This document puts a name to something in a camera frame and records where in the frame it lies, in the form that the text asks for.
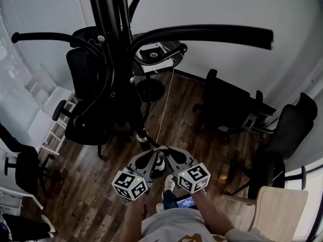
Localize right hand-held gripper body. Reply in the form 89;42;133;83
174;161;211;194

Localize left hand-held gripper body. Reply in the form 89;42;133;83
112;166;154;201

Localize black metal coat rack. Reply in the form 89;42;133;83
11;0;275;178

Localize person's left forearm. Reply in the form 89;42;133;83
125;197;149;242

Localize person's right forearm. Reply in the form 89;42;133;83
193;189;235;234

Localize white plastic bottle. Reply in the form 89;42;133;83
153;155;167;178

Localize person's right white shoe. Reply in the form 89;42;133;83
164;174;176;191

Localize black device blue screen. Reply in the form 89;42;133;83
175;197;196;210

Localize person's right leg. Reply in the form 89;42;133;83
161;189;177;210

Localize person's grey shirt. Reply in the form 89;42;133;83
141;208;273;242

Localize black low armchair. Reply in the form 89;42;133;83
193;69;277;146

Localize light wooden chair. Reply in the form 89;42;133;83
222;185;309;242

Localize white flat box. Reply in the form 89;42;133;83
136;42;174;73

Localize black office chair tall headrest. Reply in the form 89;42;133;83
229;92;318;199

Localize black mesh office chair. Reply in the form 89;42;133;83
51;26;134;161

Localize round black marble table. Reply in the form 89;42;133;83
131;33;183;103

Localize white window blinds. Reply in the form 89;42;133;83
0;0;86;115

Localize thin beige rope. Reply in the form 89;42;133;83
151;68;175;153

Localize white metal frame table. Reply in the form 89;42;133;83
0;187;43;216

